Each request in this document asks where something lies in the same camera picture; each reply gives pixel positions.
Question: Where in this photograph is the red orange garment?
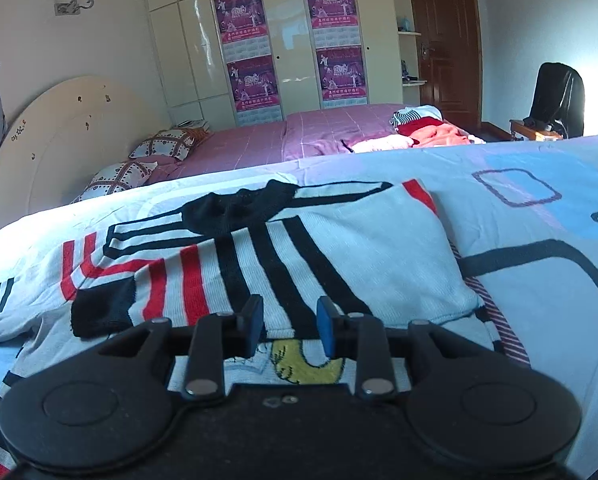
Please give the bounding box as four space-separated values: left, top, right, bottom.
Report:
396 117 473 147

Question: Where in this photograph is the pale pink garment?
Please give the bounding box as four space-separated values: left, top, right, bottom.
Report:
351 135 416 154

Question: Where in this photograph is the purple wall calendar poster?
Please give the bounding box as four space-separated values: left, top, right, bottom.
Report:
304 0 356 49
316 45 369 108
227 56 282 127
214 0 269 59

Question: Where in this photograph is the book beside pillow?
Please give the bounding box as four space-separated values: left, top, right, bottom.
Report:
173 118 211 134

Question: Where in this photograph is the brown wooden door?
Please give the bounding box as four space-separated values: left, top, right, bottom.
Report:
405 0 482 132

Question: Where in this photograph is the pink checked bed sheet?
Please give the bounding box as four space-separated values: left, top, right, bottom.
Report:
144 103 486 181

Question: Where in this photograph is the patterned white brown pillow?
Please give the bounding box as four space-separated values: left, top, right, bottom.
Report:
73 160 158 204
129 128 210 162

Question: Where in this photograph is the cream glossy wardrobe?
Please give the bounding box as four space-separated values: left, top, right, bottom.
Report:
139 0 406 129

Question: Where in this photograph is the cream round bed headboard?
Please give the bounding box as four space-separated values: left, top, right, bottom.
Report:
0 76 170 247

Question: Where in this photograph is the cream corner shelf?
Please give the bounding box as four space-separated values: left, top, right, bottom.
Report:
387 0 424 89

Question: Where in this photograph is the black bag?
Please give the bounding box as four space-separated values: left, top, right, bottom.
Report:
529 61 586 139

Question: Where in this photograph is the small wooden table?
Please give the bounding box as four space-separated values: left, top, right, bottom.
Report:
509 118 566 142

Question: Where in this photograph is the black red white striped sweater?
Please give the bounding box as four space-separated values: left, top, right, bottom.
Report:
0 178 486 480

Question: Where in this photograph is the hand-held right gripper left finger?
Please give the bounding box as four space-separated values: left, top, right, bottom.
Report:
128 295 265 402

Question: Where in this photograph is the black white striped cloth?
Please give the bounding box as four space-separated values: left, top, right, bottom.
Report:
389 105 445 129

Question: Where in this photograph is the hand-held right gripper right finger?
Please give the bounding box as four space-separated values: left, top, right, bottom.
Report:
317 295 473 402

